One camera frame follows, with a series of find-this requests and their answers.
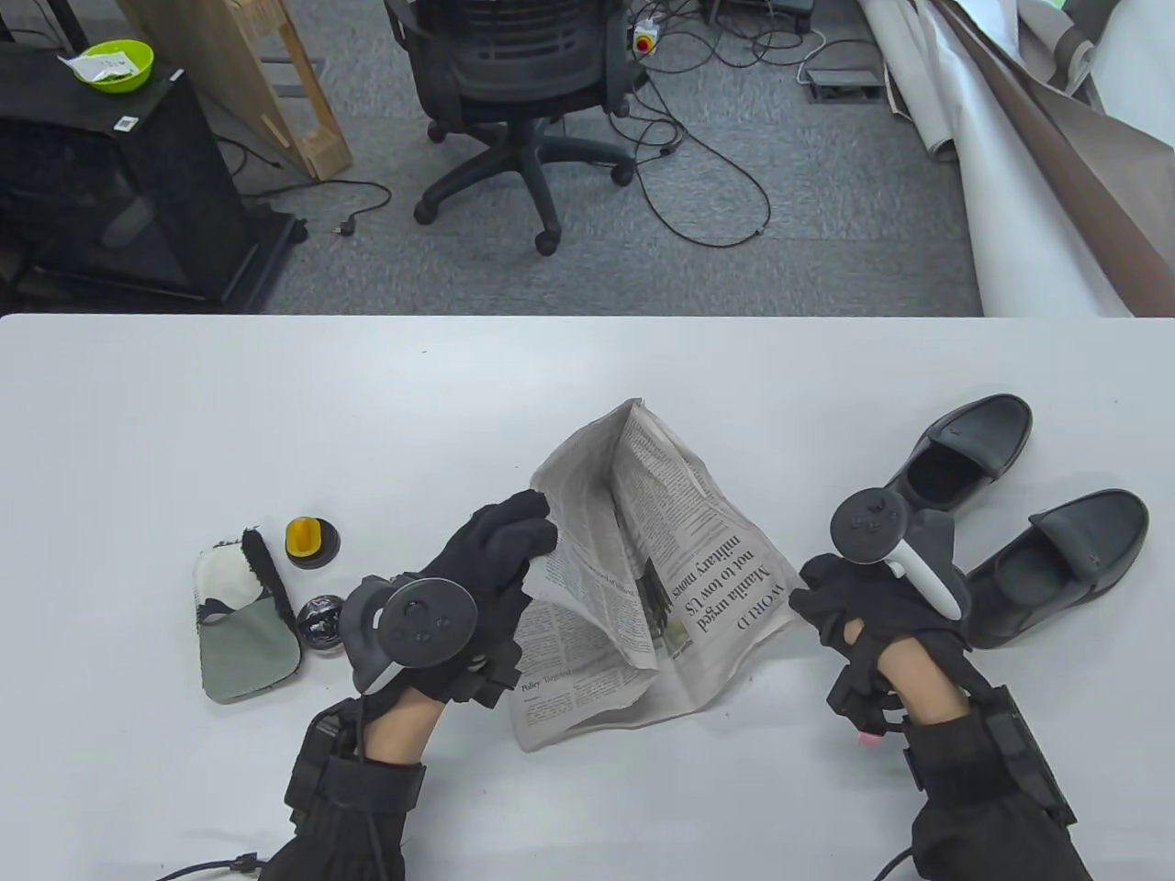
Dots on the black right wrist mount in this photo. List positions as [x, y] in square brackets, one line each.
[1033, 752]

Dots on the black left wrist mount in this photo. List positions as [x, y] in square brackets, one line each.
[317, 762]

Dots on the black wrist mount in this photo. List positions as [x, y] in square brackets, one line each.
[1033, 752]
[317, 762]

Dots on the black cabinet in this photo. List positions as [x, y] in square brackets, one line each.
[138, 184]

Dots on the white rolled sheet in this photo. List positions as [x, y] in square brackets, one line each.
[1001, 211]

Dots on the person's right hand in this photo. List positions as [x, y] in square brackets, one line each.
[872, 606]

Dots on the red yellow stop button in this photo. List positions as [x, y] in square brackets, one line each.
[643, 39]

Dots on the grey fabric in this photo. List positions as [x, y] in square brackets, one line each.
[1065, 46]

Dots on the brown sheet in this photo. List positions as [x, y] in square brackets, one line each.
[1102, 211]

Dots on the green bowl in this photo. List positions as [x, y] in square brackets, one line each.
[136, 73]

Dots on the person's left hand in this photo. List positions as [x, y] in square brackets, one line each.
[496, 560]

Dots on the black leather shoe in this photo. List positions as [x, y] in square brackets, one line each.
[982, 431]
[1083, 541]

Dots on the black office chair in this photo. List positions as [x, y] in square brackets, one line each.
[514, 55]

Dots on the white fabric sheet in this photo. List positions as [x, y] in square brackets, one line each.
[1138, 73]

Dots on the black metal leg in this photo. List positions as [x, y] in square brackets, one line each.
[64, 18]

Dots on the grey left hand controller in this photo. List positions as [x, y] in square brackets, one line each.
[427, 619]

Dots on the grey hand controller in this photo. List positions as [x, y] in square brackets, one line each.
[867, 523]
[427, 619]

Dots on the person's left forearm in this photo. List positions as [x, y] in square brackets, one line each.
[367, 808]

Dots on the person's right forearm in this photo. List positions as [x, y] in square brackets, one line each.
[973, 789]

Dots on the yellow-knob sponge polish lid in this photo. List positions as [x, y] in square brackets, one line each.
[303, 537]

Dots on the black shoe polish jar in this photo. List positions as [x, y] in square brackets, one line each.
[321, 624]

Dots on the black floor box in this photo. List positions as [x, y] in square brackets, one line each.
[753, 7]

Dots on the grey white polishing mitt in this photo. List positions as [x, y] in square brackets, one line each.
[243, 642]

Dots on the newspaper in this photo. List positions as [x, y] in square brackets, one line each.
[624, 514]

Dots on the wooden frame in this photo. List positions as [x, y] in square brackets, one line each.
[275, 101]

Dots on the grey right hand controller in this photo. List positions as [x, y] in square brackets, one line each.
[867, 523]

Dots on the white packet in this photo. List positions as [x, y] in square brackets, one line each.
[96, 64]

